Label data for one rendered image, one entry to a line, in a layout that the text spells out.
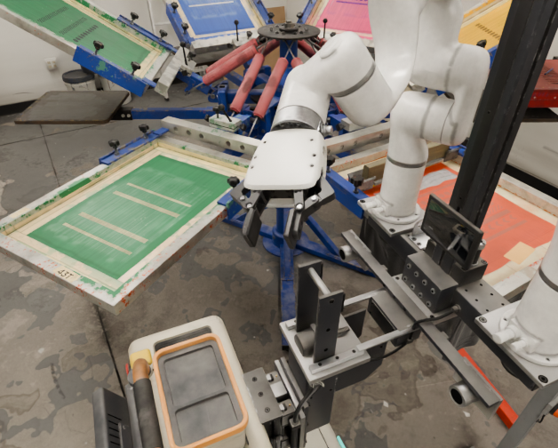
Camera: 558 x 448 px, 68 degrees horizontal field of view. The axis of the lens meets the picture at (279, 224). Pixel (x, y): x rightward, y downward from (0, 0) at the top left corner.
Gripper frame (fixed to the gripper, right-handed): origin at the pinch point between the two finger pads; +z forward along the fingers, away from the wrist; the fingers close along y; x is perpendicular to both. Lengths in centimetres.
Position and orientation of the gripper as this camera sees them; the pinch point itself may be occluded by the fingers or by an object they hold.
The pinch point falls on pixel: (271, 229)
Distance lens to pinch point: 50.8
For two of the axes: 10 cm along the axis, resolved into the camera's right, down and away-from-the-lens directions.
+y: -9.4, -0.2, 3.4
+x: -2.7, -5.6, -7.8
